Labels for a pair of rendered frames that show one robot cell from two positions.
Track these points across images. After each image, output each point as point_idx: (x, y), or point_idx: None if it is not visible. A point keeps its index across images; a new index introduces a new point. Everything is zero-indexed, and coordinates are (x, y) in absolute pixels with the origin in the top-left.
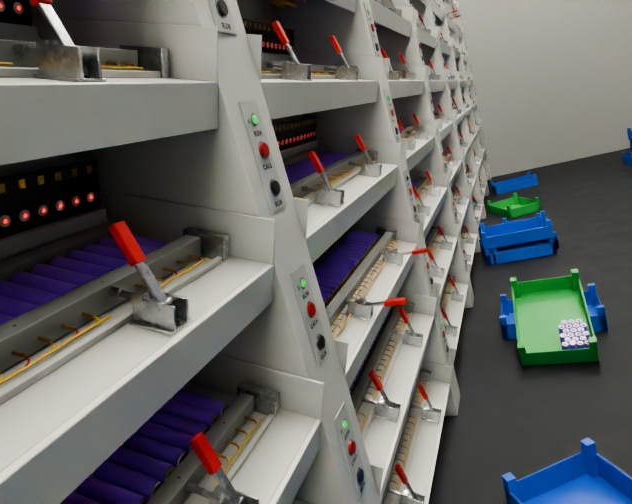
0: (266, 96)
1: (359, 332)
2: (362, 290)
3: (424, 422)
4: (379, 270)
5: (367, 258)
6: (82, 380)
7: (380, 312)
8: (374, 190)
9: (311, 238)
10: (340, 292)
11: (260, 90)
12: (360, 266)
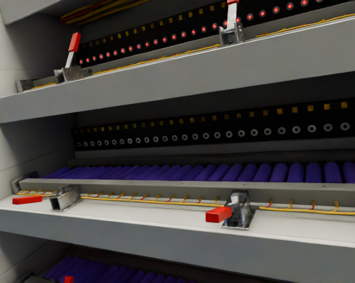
0: (5, 6)
1: (35, 207)
2: (108, 195)
3: None
4: (176, 202)
5: (194, 182)
6: None
7: (69, 219)
8: (169, 71)
9: None
10: (91, 179)
11: None
12: (162, 181)
